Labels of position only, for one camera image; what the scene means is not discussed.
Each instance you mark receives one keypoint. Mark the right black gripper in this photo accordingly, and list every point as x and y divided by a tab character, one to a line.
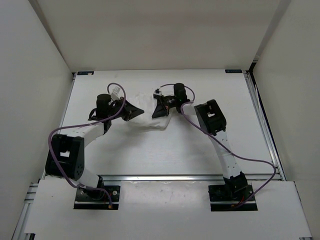
161	109

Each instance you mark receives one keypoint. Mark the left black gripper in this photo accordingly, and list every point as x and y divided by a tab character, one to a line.
130	111

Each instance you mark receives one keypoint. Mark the white pleated skirt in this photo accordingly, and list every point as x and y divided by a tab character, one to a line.
146	102

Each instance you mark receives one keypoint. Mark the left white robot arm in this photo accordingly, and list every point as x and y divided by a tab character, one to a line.
66	156

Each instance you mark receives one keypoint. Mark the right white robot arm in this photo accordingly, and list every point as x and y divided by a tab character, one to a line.
213	123

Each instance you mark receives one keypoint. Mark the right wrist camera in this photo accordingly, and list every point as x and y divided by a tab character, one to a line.
157	94

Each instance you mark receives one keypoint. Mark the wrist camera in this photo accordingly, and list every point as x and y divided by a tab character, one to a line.
157	94
116	93

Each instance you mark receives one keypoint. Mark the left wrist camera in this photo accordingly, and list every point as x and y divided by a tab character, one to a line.
116	93

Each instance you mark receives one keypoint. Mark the aluminium frame rail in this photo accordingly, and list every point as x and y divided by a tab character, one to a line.
184	177

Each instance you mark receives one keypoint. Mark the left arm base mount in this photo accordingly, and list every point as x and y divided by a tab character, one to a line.
97	200

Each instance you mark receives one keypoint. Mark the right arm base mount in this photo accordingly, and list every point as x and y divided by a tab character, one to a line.
235	195

